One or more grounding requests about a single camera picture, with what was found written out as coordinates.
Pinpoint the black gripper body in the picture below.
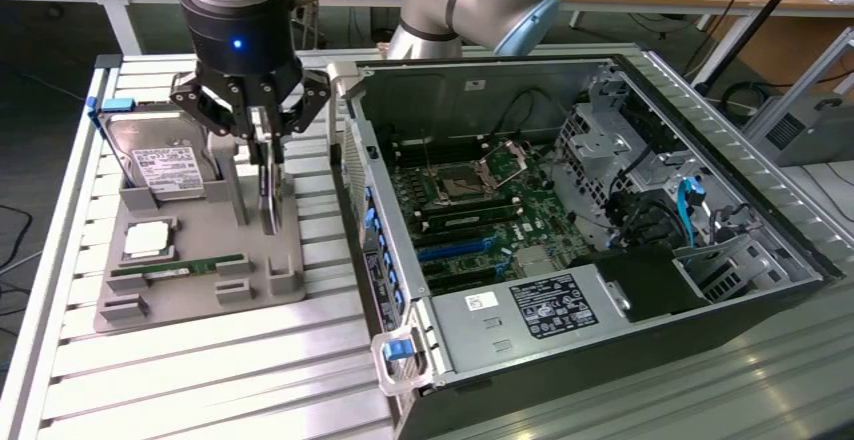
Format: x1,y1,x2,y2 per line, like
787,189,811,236
177,0,307,80

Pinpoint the black green graphics card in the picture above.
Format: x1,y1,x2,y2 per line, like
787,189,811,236
247,104,286,237

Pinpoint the black office chair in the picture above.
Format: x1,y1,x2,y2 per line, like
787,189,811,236
293,4,330,52

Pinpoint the hard disk with blue rails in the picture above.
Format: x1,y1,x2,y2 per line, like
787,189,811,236
85,95,227,203

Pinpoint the grey parts rack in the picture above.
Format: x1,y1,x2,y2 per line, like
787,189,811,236
93,129,310,335

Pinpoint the silver CPU chip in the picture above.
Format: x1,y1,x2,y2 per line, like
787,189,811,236
123,220,174,257

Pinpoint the metal socket cover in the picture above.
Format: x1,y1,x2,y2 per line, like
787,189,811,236
474,138,537,190

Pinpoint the green RAM stick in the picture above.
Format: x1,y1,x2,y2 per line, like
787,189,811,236
110,253,246,280

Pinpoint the dark RAM stick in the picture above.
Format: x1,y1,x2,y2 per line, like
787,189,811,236
417,200,526,235

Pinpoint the long black expansion slot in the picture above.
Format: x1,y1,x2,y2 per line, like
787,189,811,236
412,229,493,249
425,265,501,284

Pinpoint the blue expansion slot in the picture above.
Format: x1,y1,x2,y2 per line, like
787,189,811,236
414,240,494,262

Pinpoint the green Dell motherboard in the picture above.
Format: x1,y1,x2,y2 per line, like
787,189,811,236
384,129,584,297

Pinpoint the metal disk bay cage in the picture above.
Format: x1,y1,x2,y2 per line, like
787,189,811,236
554,99,673,199

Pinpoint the silver chipset heatsink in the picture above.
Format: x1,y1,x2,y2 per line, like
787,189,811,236
512,247,570,280

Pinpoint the grey power supply unit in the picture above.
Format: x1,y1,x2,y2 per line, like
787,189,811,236
426,262,634,380

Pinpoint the black plastic cover block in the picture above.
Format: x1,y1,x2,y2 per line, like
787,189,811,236
572,245,714,325

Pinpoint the black stand pole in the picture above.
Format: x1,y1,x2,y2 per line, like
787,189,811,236
693,0,820,92

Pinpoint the grey metal disk bay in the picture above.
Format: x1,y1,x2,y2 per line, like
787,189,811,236
670,233,800,305

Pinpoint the black open PC case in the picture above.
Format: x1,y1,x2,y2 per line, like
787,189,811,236
325,51,844,440

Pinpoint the grey computer tower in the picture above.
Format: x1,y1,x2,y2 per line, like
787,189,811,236
744,94,854,167

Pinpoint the black looped wire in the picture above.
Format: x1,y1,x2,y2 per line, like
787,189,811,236
501,87,570,144

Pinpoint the black wire bundle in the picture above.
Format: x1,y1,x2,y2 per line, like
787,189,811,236
604,187,693,254

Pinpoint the blue SATA wire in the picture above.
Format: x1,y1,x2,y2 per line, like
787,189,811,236
674,175,708,250

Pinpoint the grey aluminium frame rail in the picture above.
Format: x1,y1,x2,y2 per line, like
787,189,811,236
740,27,854,134

